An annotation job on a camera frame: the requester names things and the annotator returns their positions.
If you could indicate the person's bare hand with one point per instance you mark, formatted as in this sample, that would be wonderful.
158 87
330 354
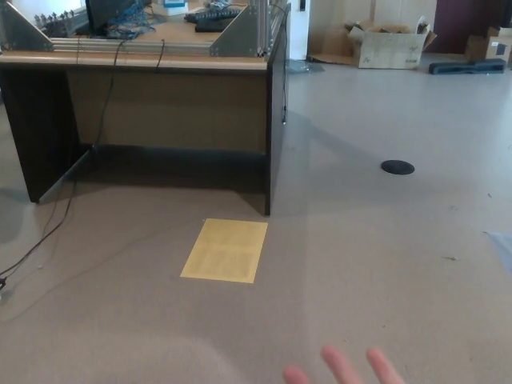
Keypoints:
336 360

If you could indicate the yellow paper sheet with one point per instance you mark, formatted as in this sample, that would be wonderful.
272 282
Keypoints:
224 252

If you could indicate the black round floor cover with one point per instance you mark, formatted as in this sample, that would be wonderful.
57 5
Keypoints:
397 167

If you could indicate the clear plastic bag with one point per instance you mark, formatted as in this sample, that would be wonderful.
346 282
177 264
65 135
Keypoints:
304 67

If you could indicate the wooden desk with dark sides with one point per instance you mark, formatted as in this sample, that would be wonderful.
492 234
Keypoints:
168 104

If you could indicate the flattened cardboard sheet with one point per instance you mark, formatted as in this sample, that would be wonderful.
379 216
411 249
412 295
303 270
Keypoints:
332 52

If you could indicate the large open cardboard box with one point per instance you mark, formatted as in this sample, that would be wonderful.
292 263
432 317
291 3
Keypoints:
388 50

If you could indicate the small cardboard box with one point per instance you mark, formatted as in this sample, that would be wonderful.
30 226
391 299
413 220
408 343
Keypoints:
496 47

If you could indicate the short black keyboard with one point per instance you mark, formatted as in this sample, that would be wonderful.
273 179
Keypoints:
212 26

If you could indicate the long black keyboard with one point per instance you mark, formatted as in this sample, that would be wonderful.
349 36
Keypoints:
210 16

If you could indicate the white box with blue print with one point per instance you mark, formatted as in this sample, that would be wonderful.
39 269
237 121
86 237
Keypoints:
174 6

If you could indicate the black monitor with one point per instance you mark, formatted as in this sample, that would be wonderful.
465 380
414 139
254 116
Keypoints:
100 12

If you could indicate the aluminium profile frame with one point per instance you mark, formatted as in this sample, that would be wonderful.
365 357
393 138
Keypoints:
164 47

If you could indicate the black wall device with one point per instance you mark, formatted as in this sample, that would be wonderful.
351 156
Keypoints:
303 4

